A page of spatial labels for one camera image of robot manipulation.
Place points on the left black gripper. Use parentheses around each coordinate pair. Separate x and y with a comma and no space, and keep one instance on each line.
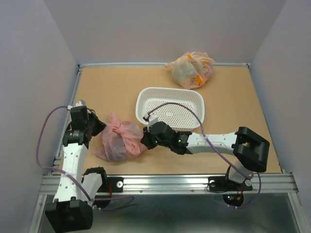
(100,125)

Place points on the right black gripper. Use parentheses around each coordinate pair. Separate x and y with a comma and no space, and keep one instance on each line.
(146,139)

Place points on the pink plastic bag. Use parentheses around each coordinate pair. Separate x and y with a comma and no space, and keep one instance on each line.
(120,141)

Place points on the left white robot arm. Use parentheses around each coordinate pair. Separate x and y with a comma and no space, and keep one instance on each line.
(71,209)

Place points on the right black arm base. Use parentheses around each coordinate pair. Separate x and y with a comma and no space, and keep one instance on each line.
(221,184)

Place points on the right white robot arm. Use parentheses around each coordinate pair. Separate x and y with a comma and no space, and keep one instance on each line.
(245,151)

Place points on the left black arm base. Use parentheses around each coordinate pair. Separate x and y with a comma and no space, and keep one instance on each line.
(112,185)

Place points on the orange white plastic bag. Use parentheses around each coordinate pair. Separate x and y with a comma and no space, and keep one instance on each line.
(191,70)

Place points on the white perforated plastic basket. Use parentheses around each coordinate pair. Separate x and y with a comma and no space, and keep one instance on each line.
(181,109)

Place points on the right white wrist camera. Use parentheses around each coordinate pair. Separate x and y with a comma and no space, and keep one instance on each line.
(151,118)

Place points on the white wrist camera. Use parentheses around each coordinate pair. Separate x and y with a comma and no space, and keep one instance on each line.
(77,104)
(151,118)

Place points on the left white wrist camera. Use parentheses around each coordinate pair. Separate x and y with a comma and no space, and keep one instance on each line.
(77,104)

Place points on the aluminium front rail frame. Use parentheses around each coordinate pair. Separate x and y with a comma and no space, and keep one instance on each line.
(169,189)

